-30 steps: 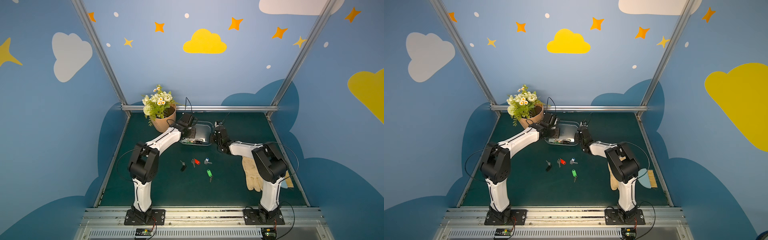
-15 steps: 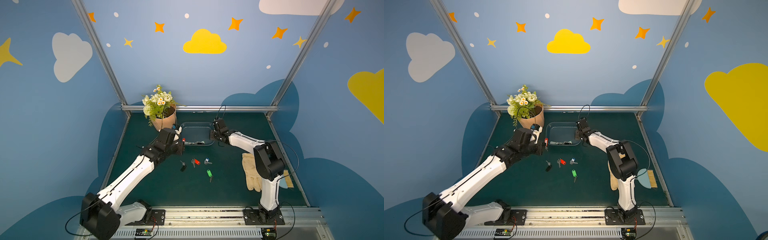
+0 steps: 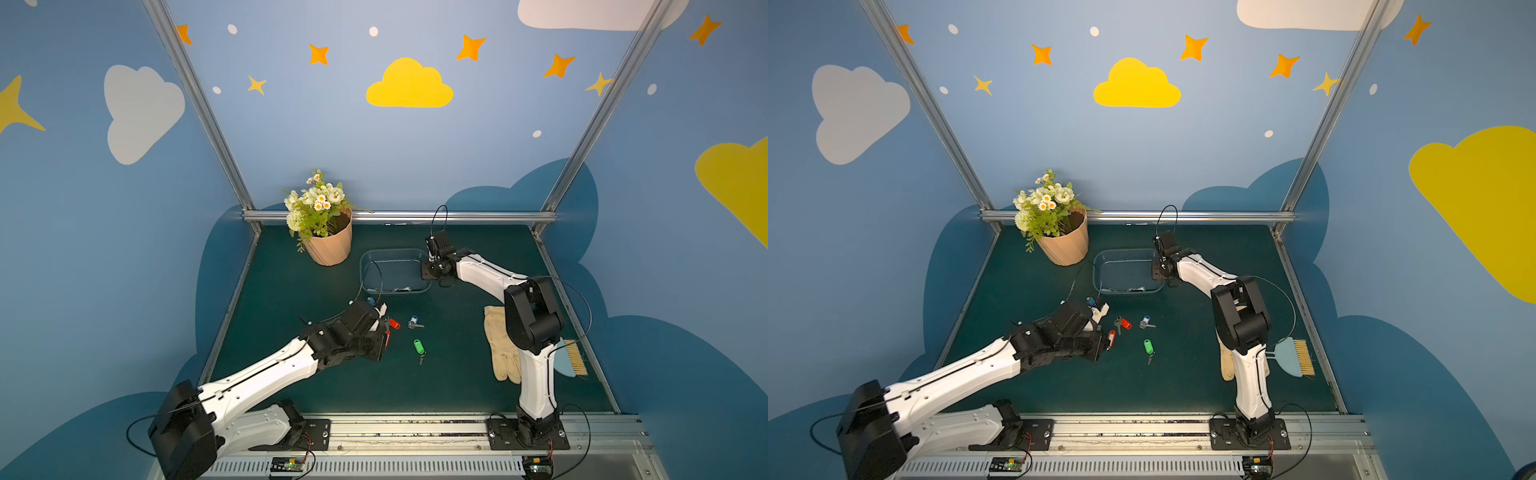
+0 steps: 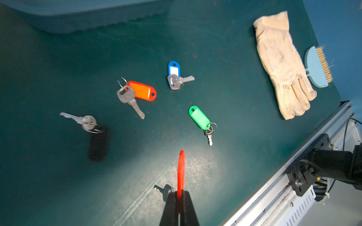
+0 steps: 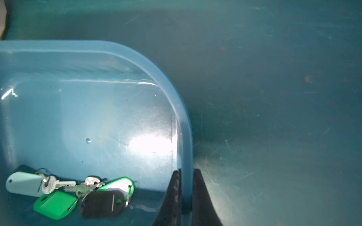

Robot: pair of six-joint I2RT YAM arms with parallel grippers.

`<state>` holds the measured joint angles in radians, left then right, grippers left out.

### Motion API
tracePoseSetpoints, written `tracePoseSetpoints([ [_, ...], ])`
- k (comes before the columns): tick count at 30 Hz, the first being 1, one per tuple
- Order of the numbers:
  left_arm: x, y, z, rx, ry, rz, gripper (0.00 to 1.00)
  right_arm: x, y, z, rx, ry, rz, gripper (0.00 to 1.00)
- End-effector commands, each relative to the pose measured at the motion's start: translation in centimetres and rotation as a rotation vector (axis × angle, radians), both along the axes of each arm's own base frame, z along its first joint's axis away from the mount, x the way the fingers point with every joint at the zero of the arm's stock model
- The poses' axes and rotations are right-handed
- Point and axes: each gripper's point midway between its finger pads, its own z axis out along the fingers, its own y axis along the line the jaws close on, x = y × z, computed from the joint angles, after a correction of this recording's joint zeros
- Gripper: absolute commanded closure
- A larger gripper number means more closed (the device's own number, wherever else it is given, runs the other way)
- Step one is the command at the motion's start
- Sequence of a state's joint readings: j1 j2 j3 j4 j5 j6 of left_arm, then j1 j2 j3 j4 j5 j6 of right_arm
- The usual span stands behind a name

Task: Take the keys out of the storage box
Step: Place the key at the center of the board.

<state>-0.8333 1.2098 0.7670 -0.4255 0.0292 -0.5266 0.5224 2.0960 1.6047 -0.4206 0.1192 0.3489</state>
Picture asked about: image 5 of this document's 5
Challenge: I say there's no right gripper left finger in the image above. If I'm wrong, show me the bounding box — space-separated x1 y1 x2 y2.
152 169 183 226

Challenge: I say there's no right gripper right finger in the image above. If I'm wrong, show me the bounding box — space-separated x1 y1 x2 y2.
192 169 222 226

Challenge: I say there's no blue plastic storage box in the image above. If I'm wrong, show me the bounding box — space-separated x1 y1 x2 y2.
1 40 193 226

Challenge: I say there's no key with white tag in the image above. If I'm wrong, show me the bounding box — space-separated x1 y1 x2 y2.
5 171 77 197

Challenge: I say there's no green tag key in box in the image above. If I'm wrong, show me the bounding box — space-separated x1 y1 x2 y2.
33 183 98 221
82 177 134 214

